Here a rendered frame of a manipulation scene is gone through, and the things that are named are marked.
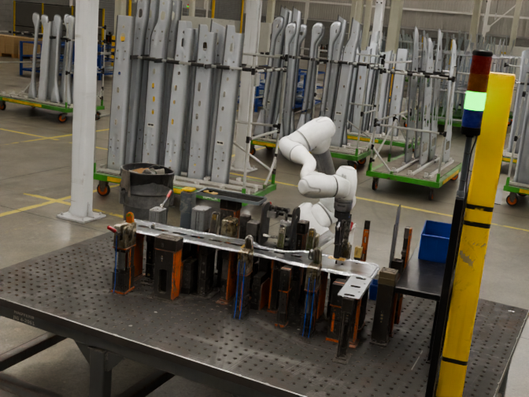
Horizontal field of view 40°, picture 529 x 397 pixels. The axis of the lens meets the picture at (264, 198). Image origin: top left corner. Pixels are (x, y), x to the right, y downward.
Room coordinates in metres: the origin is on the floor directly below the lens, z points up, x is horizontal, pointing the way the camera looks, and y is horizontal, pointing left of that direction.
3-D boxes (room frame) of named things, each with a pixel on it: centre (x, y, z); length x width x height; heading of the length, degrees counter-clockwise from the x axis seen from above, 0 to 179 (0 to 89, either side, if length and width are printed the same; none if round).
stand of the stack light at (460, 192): (2.58, -0.71, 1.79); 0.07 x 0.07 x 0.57
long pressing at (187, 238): (3.50, 0.09, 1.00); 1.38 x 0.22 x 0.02; 72
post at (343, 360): (2.95, -0.40, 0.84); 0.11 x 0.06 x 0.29; 162
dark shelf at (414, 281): (3.41, -0.85, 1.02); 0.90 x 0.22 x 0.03; 162
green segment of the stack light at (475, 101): (2.58, -0.71, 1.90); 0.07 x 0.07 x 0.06
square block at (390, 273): (3.15, -0.59, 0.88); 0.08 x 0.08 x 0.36; 72
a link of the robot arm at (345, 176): (3.35, -0.36, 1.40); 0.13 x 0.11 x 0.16; 118
